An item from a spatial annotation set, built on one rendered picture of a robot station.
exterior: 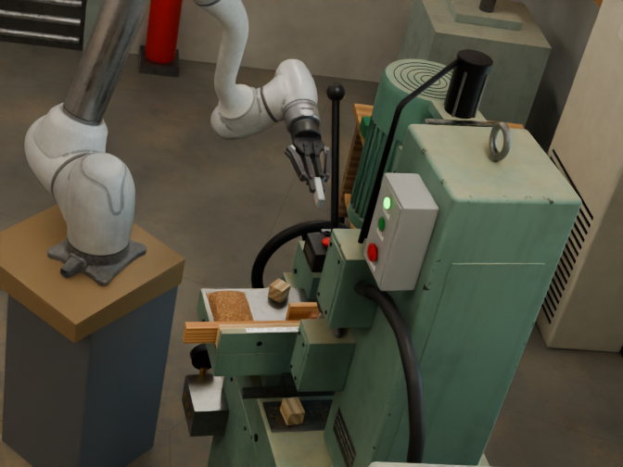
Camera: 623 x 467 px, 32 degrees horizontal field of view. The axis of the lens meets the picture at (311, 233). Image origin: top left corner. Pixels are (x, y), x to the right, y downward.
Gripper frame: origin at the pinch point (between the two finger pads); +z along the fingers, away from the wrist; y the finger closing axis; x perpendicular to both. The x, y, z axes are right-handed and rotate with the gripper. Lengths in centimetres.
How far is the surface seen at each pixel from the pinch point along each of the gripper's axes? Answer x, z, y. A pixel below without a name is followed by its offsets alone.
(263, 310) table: -12.5, 40.7, -23.2
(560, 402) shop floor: 91, 18, 108
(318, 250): -20.5, 30.8, -11.5
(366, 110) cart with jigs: 75, -93, 57
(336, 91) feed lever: -64, 24, -19
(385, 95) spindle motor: -70, 31, -14
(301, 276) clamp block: -10.2, 30.8, -12.4
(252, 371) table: -13, 55, -28
